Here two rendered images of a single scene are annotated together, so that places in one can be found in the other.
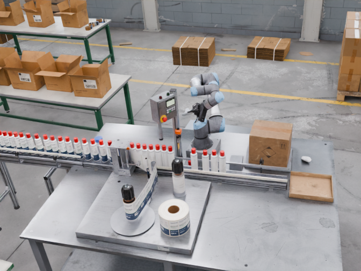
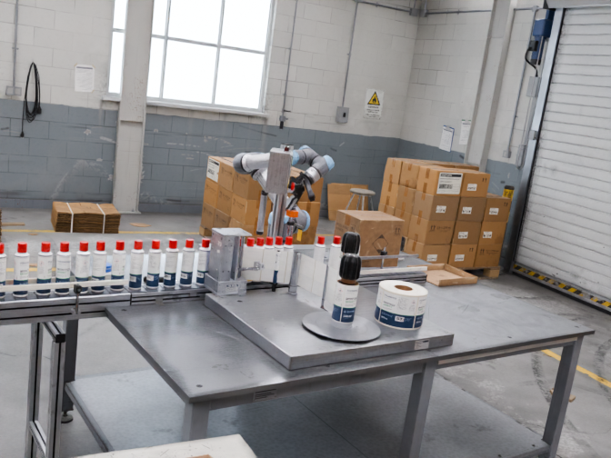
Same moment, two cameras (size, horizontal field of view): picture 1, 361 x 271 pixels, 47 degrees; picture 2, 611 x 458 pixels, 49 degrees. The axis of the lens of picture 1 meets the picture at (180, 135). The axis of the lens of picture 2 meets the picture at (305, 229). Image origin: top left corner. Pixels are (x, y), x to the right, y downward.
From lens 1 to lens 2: 2.80 m
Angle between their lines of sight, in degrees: 53
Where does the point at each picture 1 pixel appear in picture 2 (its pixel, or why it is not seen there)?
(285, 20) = (85, 182)
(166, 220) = (415, 296)
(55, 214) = (199, 359)
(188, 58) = not seen: outside the picture
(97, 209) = (271, 330)
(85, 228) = (297, 350)
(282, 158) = (394, 250)
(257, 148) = (367, 240)
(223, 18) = not seen: outside the picture
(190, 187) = not seen: hidden behind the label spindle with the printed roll
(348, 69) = (254, 217)
